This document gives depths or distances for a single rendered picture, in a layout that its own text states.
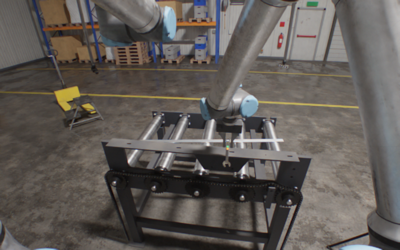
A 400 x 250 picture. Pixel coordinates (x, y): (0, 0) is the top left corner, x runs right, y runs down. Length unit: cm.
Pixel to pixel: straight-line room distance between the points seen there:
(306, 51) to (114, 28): 1020
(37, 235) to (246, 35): 264
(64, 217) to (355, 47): 274
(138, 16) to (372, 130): 51
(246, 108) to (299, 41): 969
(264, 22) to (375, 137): 30
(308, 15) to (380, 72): 1003
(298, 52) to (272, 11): 1006
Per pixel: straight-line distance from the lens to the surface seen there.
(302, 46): 1051
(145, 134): 193
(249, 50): 53
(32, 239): 276
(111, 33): 66
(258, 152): 125
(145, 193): 216
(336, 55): 1114
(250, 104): 83
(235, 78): 60
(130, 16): 50
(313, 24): 1053
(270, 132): 198
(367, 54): 44
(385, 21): 44
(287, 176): 139
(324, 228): 255
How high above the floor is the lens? 190
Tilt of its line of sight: 29 degrees down
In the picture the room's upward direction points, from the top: 1 degrees counter-clockwise
